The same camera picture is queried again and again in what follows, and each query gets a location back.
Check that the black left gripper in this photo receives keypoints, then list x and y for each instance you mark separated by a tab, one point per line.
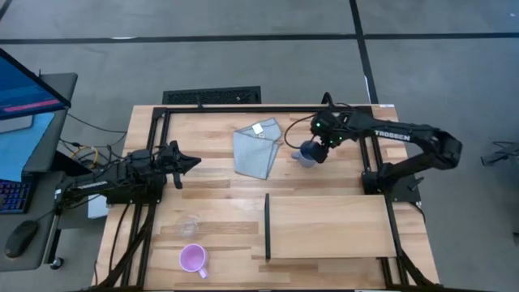
169	159

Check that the blue-grey mug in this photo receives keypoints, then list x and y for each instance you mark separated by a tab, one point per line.
303	160

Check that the wooden shelf with black legs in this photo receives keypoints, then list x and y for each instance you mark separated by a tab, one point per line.
328	227

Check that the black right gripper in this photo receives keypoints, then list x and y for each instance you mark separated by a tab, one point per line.
330	127

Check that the grey folded cloth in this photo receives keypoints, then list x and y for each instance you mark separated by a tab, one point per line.
255	156

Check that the backlit keyboard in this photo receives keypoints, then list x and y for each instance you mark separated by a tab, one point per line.
14	196

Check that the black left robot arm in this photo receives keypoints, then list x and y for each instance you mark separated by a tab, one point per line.
101	184

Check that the black computer mouse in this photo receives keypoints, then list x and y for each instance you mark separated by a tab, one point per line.
20	239

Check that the pink mug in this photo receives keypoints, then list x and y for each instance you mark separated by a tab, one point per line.
193	257

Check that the desk caster wheel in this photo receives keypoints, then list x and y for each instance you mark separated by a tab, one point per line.
57	263

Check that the computer monitor with blue screen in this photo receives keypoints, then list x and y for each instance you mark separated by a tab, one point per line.
24	93

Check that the clear glass cup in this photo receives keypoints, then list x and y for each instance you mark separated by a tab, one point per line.
188	226

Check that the white box under arm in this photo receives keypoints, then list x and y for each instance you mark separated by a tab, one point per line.
97	207

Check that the grey side desk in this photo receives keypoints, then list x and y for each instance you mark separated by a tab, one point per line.
52	142

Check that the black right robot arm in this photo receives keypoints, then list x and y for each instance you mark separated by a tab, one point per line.
421	142

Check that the black aluminium table frame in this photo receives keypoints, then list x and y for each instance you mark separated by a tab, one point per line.
263	109

